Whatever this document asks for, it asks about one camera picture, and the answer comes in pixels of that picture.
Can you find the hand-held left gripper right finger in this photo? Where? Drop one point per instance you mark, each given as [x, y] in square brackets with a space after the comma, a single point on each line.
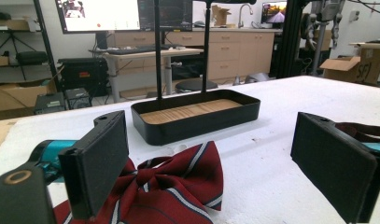
[330, 165]

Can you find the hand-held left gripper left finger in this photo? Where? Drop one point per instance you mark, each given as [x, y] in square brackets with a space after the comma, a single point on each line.
[94, 165]

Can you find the red striped bow tie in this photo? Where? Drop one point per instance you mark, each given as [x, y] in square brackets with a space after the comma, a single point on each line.
[178, 177]

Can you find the black stand with wooden tray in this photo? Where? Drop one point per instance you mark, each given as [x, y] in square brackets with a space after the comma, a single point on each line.
[194, 127]

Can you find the small grey power supply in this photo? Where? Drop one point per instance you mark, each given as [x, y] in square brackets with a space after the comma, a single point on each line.
[50, 103]
[78, 98]

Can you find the white foam mat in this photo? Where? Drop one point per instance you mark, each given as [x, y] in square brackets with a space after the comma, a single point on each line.
[271, 109]

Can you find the black equipment case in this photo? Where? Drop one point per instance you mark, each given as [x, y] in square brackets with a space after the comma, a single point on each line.
[81, 74]

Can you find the open cardboard box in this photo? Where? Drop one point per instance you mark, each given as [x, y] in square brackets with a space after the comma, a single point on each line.
[355, 67]

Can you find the large flat cardboard box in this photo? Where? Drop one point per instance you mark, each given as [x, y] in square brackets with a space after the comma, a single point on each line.
[16, 95]

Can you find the black round stool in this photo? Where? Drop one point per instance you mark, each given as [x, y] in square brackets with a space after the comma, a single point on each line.
[194, 84]

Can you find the black metal shelf rack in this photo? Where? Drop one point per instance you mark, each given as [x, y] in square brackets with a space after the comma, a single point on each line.
[44, 34]

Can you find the light wooden desk white legs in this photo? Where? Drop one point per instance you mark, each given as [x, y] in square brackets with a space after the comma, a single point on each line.
[181, 52]

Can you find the light wooden cabinet counter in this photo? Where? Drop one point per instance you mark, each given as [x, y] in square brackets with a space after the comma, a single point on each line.
[240, 49]

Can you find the monitor with white screen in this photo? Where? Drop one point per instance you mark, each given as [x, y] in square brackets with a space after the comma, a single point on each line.
[103, 15]

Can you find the small monitor with sunset picture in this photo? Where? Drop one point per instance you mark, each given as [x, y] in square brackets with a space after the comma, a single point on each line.
[273, 14]

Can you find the monitor with dark screen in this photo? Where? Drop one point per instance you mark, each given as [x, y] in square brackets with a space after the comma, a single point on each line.
[175, 15]

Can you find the silver faucet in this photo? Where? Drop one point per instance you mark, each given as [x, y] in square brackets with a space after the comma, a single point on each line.
[241, 15]

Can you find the small cardboard box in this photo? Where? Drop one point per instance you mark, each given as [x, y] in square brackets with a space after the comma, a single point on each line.
[220, 15]

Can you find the black metal frame post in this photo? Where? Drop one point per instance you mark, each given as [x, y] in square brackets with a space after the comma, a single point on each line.
[290, 37]

